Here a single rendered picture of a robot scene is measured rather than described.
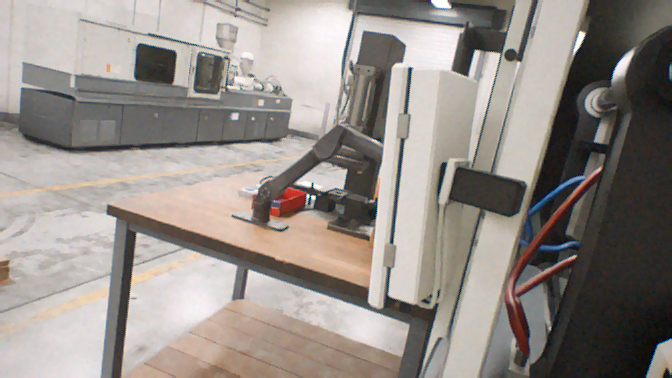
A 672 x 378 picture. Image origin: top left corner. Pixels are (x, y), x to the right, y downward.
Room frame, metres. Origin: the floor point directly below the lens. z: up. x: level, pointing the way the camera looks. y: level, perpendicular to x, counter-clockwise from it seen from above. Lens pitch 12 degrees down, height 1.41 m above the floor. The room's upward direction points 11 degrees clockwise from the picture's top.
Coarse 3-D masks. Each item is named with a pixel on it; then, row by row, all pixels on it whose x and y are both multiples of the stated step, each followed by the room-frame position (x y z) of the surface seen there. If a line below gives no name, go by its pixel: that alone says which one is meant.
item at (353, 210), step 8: (320, 200) 1.89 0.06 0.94; (328, 200) 1.88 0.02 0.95; (344, 200) 1.86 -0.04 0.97; (320, 208) 1.89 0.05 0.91; (328, 208) 1.88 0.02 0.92; (352, 208) 1.85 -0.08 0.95; (360, 208) 1.84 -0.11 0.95; (344, 216) 1.85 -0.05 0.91; (352, 216) 1.84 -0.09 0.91; (360, 216) 1.87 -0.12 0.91
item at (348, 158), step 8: (344, 152) 1.86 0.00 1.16; (352, 152) 1.85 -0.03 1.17; (328, 160) 1.89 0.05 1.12; (336, 160) 1.88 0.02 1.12; (344, 160) 1.87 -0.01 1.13; (352, 160) 1.86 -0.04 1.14; (360, 160) 1.88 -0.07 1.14; (368, 160) 1.93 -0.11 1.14; (344, 168) 1.90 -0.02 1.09; (352, 168) 1.86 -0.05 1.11; (360, 168) 1.85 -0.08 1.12
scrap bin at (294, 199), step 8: (288, 192) 1.94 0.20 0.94; (296, 192) 1.93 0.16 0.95; (304, 192) 1.91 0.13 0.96; (288, 200) 1.74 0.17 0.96; (296, 200) 1.81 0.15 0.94; (304, 200) 1.90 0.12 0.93; (272, 208) 1.69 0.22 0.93; (280, 208) 1.68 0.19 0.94; (288, 208) 1.75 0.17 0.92; (296, 208) 1.83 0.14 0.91; (280, 216) 1.69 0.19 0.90
